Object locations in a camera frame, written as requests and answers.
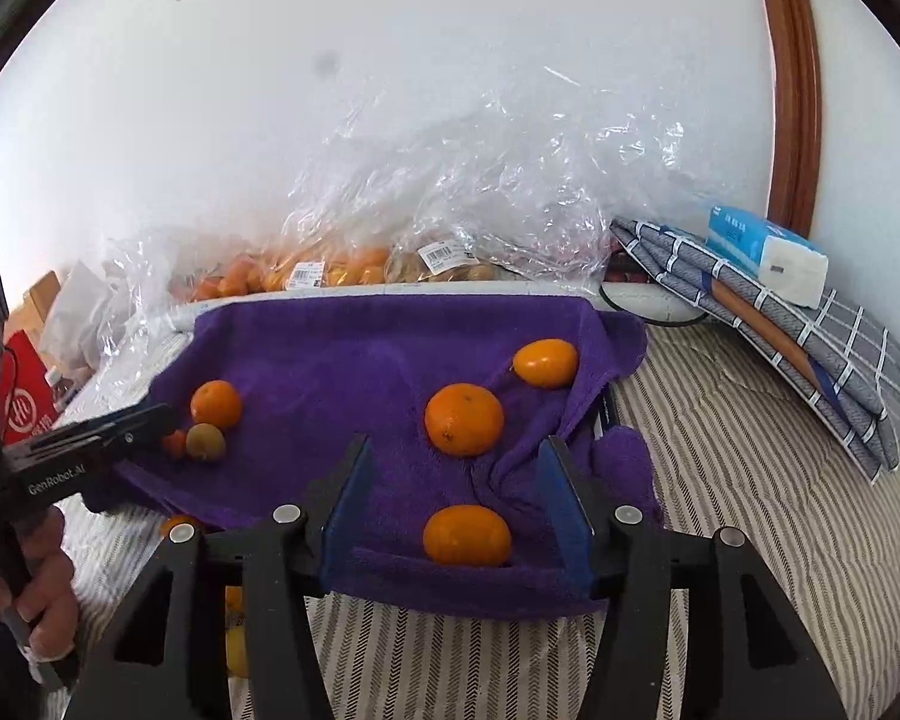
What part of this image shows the dark drink bottle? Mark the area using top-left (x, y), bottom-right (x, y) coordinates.
top-left (45, 366), bottom-right (82, 413)

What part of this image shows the bag of brown longans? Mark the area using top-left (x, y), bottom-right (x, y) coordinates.
top-left (383, 239), bottom-right (500, 284)

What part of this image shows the small red fruit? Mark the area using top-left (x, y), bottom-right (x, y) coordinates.
top-left (162, 429), bottom-right (187, 460)

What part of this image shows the grey checked folded cloth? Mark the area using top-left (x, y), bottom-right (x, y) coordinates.
top-left (611, 220), bottom-right (900, 481)

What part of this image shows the orange tangerine front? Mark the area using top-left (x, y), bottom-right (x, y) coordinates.
top-left (422, 504), bottom-right (512, 567)

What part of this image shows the large clear plastic wrap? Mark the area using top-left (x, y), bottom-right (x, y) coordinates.
top-left (279, 68), bottom-right (715, 286)

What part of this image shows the red carton box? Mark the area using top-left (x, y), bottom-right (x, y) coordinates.
top-left (0, 332), bottom-right (58, 445)

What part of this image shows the person's left hand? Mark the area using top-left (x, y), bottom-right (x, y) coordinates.
top-left (0, 507), bottom-right (79, 661)

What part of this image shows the brown wooden door frame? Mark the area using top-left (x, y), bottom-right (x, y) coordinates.
top-left (763, 0), bottom-right (823, 238)

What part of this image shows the striped grey white quilt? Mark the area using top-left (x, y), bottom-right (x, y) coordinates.
top-left (63, 304), bottom-right (900, 718)

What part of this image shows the purple towel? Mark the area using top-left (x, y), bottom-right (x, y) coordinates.
top-left (118, 296), bottom-right (658, 619)

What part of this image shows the large orange tangerine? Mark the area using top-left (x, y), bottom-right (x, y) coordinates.
top-left (424, 382), bottom-right (505, 458)

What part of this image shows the black cable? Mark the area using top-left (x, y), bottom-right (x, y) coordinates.
top-left (598, 276), bottom-right (716, 329)

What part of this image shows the blue white tissue pack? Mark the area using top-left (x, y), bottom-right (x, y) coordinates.
top-left (707, 205), bottom-right (829, 307)

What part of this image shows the yellow fruit on quilt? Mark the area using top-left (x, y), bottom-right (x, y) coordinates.
top-left (224, 585), bottom-right (250, 679)

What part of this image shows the white paper bag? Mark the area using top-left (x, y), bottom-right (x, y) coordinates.
top-left (38, 262), bottom-right (115, 371)

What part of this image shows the clear plastic bag left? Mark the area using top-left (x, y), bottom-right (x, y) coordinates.
top-left (92, 227), bottom-right (194, 408)

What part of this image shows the bag of small oranges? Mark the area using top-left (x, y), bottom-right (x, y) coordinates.
top-left (188, 244), bottom-right (391, 302)

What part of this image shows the yellow-green round fruit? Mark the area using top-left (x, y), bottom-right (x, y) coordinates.
top-left (185, 422), bottom-right (227, 461)

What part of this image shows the small orange tangerine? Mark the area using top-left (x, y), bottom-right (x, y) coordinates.
top-left (512, 338), bottom-right (578, 388)

